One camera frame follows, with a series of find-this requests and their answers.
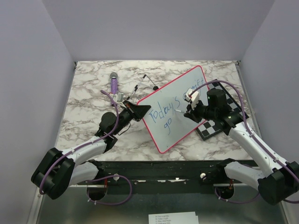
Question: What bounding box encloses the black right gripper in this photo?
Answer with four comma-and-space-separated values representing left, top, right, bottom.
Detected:
184, 98, 217, 123

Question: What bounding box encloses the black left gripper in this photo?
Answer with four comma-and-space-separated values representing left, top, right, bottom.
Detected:
113, 100, 151, 135

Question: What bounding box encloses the pink framed whiteboard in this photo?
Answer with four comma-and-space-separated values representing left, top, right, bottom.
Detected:
137, 65, 206, 154

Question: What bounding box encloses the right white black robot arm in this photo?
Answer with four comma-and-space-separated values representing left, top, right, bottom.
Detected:
184, 89, 299, 205

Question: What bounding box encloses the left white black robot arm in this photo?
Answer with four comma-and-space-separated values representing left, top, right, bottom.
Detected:
31, 100, 151, 199

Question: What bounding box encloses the black whiteboard stand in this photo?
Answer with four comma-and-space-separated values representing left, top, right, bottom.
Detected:
127, 74, 159, 99

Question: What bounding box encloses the black white chessboard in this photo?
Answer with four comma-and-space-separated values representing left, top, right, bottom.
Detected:
195, 83, 242, 141

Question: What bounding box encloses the purple toy microphone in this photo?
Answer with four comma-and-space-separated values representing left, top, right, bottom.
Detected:
110, 72, 118, 94

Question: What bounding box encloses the white instruction paper sheet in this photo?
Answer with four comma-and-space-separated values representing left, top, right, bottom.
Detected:
148, 212, 199, 224

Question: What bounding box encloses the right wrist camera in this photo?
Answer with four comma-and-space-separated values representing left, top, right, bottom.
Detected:
184, 88, 200, 109

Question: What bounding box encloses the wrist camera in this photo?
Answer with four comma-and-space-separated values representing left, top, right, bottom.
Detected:
184, 88, 200, 109
114, 92, 124, 103

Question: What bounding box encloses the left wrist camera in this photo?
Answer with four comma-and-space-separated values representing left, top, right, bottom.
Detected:
114, 92, 124, 103

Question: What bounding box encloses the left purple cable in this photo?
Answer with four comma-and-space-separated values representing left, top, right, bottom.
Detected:
39, 90, 133, 206

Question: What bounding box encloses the purple cable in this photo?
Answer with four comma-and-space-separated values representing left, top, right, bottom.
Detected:
188, 80, 299, 204
39, 90, 133, 206

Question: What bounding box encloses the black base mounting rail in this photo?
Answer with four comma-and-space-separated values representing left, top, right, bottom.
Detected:
91, 160, 231, 195

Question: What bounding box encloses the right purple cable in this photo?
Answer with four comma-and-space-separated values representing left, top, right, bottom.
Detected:
188, 80, 299, 204

